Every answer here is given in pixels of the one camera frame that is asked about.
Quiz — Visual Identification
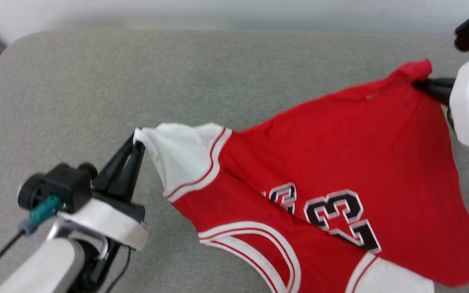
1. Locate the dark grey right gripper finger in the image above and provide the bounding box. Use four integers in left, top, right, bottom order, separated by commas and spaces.
417, 86, 455, 106
413, 77, 457, 88

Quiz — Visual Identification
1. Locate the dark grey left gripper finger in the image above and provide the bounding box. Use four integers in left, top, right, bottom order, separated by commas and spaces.
114, 142, 146, 203
93, 134, 136, 192

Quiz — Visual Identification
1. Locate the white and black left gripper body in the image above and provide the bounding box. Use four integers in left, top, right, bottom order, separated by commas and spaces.
57, 190, 150, 251

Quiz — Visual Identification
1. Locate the thin black cable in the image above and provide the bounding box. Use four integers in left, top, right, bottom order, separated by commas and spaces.
104, 247, 132, 293

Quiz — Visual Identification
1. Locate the black cable with teal connector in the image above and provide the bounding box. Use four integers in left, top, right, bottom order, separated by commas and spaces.
0, 195, 62, 287

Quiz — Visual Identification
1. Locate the red and white basketball jersey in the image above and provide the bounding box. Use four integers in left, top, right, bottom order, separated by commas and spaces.
134, 60, 469, 293

